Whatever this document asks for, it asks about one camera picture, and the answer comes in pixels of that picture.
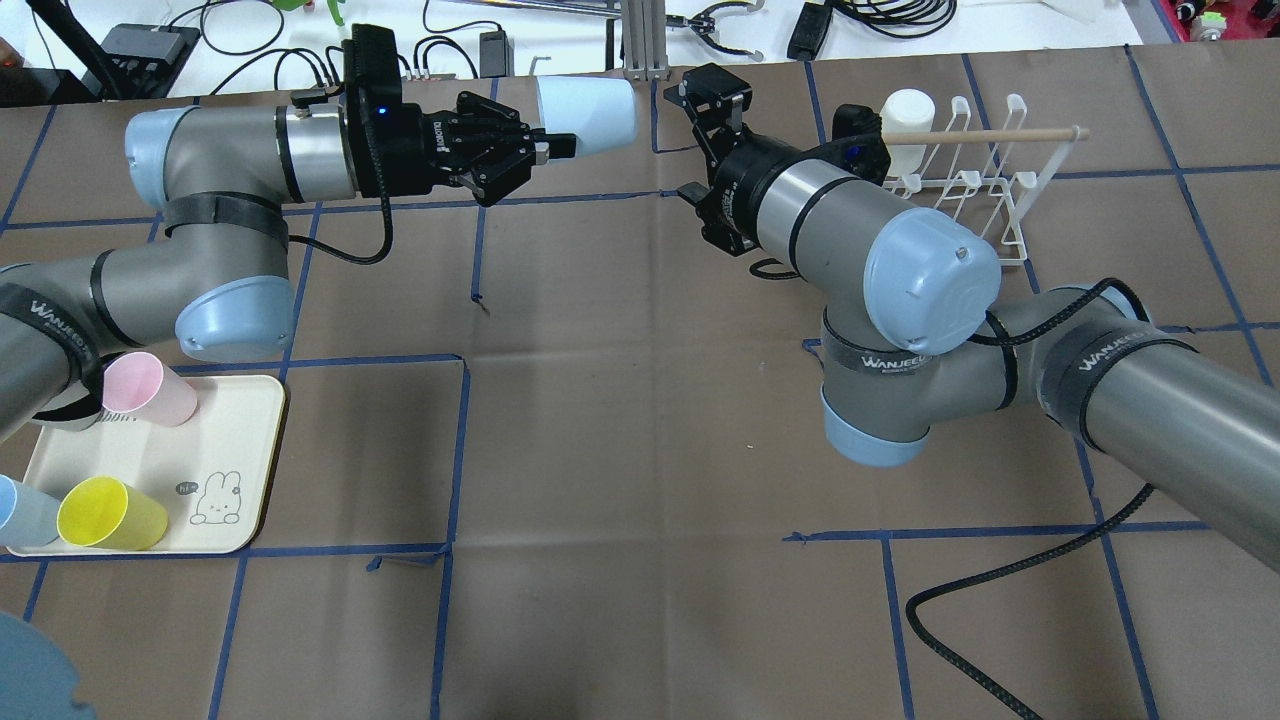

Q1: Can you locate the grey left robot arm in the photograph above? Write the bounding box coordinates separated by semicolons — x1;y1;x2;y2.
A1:
3;83;585;437

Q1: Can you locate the yellow plastic cup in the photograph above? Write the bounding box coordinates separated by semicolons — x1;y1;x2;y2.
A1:
58;477;169;551

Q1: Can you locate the aluminium frame post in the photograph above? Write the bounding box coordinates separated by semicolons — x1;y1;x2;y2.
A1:
620;0;669;82

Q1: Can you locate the light blue plastic cup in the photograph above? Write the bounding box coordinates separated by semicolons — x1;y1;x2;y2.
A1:
536;76;637;158

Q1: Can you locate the reach grabber tool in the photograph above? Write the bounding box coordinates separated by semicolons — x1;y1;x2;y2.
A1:
430;0;765;61

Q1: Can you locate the white wire cup rack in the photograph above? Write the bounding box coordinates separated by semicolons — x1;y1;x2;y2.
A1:
879;88;1091;266

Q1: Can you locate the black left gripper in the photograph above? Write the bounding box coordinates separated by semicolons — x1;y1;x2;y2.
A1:
375;91;579;208

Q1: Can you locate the pink plastic cup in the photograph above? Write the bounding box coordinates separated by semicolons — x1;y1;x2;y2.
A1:
102;351;198;427

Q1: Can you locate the coiled black cable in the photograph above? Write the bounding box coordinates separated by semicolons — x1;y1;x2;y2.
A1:
829;0;959;38

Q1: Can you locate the cream serving tray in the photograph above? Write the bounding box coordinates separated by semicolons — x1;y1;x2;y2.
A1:
23;375;287;555

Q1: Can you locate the white plastic cup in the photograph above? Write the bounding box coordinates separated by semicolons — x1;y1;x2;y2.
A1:
881;88;937;181

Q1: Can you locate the black power adapter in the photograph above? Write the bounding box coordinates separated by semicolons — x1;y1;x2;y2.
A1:
785;1;833;61

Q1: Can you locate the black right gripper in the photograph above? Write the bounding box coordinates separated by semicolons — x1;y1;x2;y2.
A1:
662;63;800;258

